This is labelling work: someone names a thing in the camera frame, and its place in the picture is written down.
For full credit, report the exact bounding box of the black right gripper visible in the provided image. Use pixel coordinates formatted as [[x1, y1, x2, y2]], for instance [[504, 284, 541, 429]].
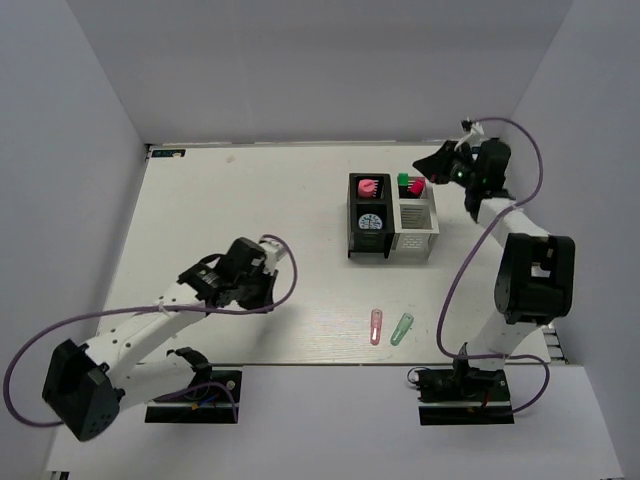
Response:
[[413, 139, 480, 189]]

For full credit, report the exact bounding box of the pink cap black highlighter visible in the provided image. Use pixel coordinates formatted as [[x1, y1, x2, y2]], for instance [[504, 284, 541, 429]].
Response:
[[408, 178, 425, 198]]

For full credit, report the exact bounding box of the green cap black highlighter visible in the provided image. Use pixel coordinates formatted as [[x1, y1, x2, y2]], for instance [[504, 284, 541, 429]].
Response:
[[397, 172, 409, 187]]

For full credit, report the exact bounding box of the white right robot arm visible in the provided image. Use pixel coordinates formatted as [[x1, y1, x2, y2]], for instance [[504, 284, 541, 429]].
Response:
[[413, 138, 575, 399]]

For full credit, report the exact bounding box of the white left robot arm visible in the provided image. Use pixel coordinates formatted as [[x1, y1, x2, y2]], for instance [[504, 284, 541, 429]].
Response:
[[42, 235, 290, 442]]

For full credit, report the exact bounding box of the white slotted organizer container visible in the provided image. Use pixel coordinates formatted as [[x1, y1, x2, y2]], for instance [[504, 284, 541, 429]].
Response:
[[390, 173, 440, 263]]

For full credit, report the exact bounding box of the black organizer container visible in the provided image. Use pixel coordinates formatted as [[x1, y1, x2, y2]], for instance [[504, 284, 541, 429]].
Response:
[[347, 173, 395, 259]]

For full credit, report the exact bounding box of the left blue table label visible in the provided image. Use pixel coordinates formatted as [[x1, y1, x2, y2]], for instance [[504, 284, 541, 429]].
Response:
[[151, 149, 186, 158]]

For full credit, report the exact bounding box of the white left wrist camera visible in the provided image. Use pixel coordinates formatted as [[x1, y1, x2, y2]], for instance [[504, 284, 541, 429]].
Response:
[[258, 235, 288, 275]]

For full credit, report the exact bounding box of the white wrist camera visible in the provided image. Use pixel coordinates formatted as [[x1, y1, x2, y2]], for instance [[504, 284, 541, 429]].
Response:
[[456, 118, 487, 149], [258, 235, 288, 275]]

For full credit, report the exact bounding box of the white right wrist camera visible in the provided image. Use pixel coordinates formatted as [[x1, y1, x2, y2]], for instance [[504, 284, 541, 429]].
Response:
[[456, 118, 487, 149]]

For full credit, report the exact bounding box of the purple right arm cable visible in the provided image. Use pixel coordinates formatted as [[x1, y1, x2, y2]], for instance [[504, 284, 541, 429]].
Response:
[[436, 117, 551, 414]]

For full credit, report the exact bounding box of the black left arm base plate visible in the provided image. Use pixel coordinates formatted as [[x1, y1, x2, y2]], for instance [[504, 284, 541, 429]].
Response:
[[144, 369, 243, 425]]

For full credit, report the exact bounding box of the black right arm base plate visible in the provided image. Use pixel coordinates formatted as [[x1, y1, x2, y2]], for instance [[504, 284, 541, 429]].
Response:
[[407, 367, 515, 427]]

